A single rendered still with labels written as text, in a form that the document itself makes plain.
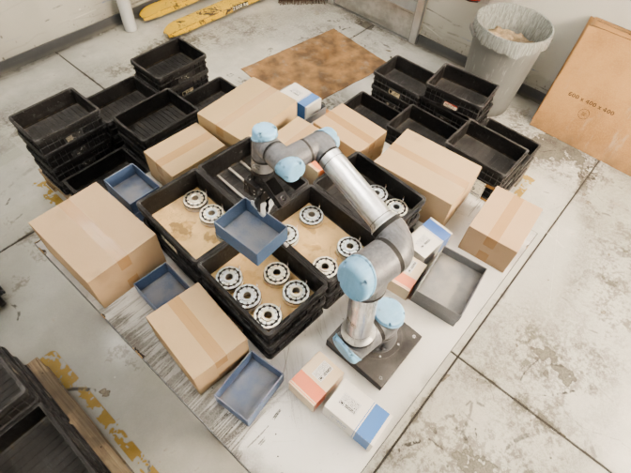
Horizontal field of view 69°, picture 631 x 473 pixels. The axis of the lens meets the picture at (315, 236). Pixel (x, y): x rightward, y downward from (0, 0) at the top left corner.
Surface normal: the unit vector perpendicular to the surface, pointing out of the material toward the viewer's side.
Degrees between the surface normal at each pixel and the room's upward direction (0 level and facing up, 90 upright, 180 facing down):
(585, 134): 72
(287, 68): 0
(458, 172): 0
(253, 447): 0
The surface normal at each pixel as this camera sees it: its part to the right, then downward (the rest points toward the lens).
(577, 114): -0.61, 0.42
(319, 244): 0.06, -0.59
